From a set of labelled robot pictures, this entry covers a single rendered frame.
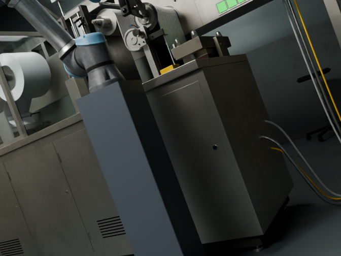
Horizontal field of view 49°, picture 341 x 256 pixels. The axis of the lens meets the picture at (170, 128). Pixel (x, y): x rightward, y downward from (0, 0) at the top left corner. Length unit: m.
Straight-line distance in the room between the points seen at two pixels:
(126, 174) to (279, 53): 3.17
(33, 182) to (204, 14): 1.42
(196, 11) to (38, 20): 0.98
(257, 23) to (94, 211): 2.96
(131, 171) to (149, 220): 0.19
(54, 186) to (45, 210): 0.19
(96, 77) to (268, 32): 3.13
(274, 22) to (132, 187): 3.26
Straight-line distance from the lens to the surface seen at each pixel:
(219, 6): 2.22
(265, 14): 4.41
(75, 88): 2.48
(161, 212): 1.42
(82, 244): 2.34
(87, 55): 1.50
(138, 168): 1.41
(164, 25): 2.06
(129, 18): 2.28
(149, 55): 2.00
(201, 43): 1.87
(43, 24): 1.64
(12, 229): 2.77
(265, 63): 4.36
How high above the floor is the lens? 0.70
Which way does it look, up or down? 1 degrees down
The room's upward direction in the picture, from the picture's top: 21 degrees counter-clockwise
